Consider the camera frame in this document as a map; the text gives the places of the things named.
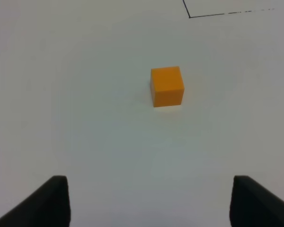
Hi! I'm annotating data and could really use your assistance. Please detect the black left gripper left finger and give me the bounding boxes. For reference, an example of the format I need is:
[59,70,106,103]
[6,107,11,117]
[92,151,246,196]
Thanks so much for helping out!
[0,175,71,227]

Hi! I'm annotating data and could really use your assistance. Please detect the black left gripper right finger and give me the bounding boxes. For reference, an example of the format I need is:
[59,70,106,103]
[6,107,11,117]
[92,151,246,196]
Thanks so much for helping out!
[229,175,284,227]

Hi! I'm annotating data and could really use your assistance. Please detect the orange cube block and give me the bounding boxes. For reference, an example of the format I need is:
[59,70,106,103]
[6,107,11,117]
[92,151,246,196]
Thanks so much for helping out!
[150,66,185,107]

